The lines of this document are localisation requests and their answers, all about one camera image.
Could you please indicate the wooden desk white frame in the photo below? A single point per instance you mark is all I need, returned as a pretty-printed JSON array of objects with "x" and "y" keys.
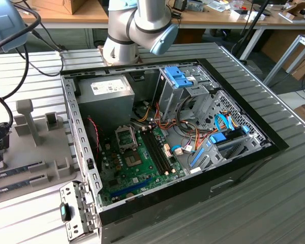
[
  {"x": 274, "y": 20},
  {"x": 78, "y": 19}
]

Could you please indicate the black stand pole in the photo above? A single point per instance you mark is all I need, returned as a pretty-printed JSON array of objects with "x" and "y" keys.
[{"x": 254, "y": 21}]

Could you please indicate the hard disk in blue carrier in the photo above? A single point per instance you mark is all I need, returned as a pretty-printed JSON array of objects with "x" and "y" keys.
[{"x": 218, "y": 138}]

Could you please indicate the black RAM slot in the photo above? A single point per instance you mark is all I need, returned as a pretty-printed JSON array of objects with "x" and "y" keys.
[
  {"x": 161, "y": 152},
  {"x": 154, "y": 152}
]

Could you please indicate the black open PC case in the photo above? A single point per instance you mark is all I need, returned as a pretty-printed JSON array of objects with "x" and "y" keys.
[{"x": 167, "y": 206}]

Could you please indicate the blue plastic drive latch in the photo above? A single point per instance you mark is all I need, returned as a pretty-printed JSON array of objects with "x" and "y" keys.
[{"x": 176, "y": 75}]

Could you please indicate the grey plastic parts rack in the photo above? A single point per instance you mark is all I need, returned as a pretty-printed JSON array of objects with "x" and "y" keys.
[{"x": 20, "y": 157}]

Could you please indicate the white four pin socket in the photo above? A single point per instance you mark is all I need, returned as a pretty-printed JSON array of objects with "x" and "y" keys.
[{"x": 107, "y": 146}]

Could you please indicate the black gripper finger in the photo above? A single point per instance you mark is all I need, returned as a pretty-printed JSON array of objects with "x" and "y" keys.
[{"x": 0, "y": 156}]

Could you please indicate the aluminium profile frame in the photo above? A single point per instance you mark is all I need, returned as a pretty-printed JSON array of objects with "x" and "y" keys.
[{"x": 282, "y": 59}]

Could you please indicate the grey power supply unit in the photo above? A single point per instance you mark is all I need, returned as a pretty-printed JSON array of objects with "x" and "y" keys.
[{"x": 104, "y": 109}]

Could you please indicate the small open cardboard box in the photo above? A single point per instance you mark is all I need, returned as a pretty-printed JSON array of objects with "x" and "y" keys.
[{"x": 298, "y": 8}]

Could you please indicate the grey metal device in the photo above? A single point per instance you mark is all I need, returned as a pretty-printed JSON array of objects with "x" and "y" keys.
[{"x": 193, "y": 5}]

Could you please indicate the CPU socket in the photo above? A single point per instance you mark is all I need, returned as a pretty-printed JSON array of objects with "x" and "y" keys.
[{"x": 133, "y": 160}]

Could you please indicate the blue expansion slot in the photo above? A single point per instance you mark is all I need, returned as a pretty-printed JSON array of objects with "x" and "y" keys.
[{"x": 132, "y": 188}]

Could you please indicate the dark RAM stick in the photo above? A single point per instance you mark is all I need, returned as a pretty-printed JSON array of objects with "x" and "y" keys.
[
  {"x": 10, "y": 186},
  {"x": 10, "y": 172}
]

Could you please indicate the teal black latch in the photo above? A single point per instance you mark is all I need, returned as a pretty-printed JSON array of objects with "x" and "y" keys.
[{"x": 64, "y": 212}]

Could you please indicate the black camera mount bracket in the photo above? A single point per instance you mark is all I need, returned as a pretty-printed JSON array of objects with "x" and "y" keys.
[{"x": 2, "y": 137}]

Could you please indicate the green motherboard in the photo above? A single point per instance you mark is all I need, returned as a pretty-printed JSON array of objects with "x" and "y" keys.
[{"x": 132, "y": 175}]

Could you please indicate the grey metal disk bay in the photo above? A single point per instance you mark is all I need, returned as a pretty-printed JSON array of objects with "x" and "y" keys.
[{"x": 211, "y": 157}]

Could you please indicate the round coin cell battery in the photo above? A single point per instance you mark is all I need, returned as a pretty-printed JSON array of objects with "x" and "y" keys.
[{"x": 129, "y": 195}]

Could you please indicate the grey metal drive cage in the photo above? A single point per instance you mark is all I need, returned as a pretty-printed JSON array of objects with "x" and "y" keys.
[{"x": 167, "y": 99}]

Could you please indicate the small white box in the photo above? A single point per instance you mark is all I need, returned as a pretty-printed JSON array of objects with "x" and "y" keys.
[{"x": 244, "y": 15}]

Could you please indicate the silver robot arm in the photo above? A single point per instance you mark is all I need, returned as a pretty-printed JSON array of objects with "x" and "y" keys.
[{"x": 147, "y": 23}]

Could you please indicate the grey metal card bracket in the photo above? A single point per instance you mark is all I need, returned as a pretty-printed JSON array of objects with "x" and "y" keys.
[{"x": 78, "y": 223}]

